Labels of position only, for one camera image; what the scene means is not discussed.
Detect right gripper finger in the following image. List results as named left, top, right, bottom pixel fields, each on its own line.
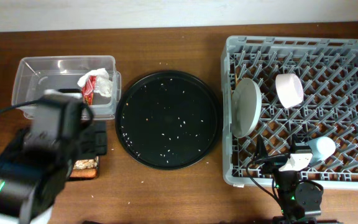
left=290, top=134, right=310, bottom=152
left=253, top=135, right=268, bottom=161

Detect blue cup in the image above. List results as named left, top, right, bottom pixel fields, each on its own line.
left=307, top=136, right=336, bottom=164

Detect red snack wrapper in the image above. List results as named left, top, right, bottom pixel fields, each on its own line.
left=81, top=76, right=97, bottom=105

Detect orange carrot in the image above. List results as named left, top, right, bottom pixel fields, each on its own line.
left=70, top=169, right=98, bottom=179

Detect grey plate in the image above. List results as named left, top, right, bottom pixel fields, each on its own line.
left=231, top=78, right=262, bottom=138

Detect white tissue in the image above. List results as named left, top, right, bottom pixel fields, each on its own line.
left=77, top=68, right=114, bottom=98

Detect peanuts and rice scraps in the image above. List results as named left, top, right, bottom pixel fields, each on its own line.
left=73, top=157, right=99, bottom=170

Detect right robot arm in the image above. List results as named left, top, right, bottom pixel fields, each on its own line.
left=251, top=135, right=324, bottom=224

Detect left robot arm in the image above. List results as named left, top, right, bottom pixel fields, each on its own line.
left=0, top=93, right=93, bottom=223

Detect grey dishwasher rack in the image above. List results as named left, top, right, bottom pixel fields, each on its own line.
left=221, top=35, right=358, bottom=190

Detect black rectangular tray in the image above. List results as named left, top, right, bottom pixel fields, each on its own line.
left=68, top=121, right=108, bottom=181

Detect clear plastic bin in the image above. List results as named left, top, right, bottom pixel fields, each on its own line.
left=11, top=55, right=121, bottom=120

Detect black round tray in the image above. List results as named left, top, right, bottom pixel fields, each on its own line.
left=115, top=70, right=223, bottom=170

